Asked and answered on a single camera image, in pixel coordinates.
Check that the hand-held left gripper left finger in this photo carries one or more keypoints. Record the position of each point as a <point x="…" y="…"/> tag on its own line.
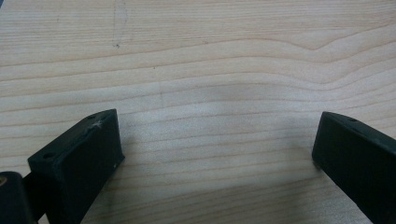
<point x="77" y="165"/>

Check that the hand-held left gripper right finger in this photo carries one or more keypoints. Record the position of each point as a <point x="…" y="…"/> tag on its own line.
<point x="358" y="161"/>

